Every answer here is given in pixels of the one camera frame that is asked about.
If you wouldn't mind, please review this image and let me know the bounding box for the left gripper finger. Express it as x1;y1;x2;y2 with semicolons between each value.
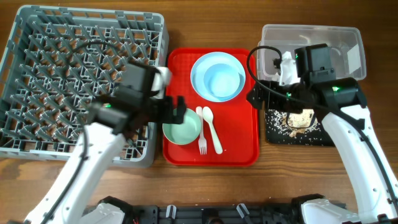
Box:
161;99;174;124
174;96;187;124

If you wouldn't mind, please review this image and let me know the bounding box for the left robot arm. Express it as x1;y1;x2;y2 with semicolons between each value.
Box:
24;62;187;223

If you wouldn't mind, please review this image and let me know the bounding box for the large light blue plate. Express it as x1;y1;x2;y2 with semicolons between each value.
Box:
190;52;246;103

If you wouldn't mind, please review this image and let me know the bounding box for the white plastic spoon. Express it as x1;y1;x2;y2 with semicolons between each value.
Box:
203;106;223;154

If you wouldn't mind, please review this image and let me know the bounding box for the white plastic fork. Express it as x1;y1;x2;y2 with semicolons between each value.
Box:
195;106;207;155

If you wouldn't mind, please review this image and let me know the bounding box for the black tray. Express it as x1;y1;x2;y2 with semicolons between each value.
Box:
264;109;334;146

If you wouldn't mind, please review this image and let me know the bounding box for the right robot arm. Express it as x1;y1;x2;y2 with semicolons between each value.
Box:
247;44;397;223

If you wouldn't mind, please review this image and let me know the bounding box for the food scraps and rice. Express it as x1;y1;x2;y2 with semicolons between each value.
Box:
266;109;320;138

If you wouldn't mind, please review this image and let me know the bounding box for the green bowl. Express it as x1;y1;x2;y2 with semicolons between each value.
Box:
162;108;201;145

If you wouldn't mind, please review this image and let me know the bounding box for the clear plastic bin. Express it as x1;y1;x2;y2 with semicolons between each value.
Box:
258;24;367;80

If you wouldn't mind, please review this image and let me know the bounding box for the red plastic tray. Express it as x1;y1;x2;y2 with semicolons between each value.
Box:
163;47;259;167

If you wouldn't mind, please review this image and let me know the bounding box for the small light blue bowl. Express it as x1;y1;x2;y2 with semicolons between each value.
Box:
204;63;241;98

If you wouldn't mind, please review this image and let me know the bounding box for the grey dishwasher rack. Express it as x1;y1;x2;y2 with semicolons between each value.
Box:
1;5;169;161

